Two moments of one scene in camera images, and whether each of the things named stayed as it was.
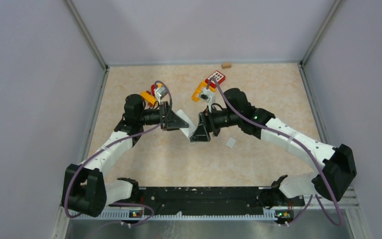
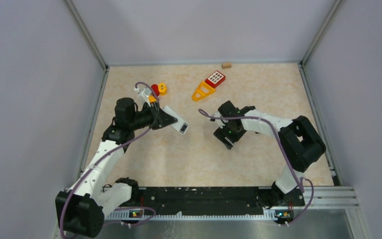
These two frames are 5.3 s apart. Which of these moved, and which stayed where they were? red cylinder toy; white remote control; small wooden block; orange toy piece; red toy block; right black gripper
Moved: white remote control; right black gripper
Stayed: small wooden block; red cylinder toy; orange toy piece; red toy block
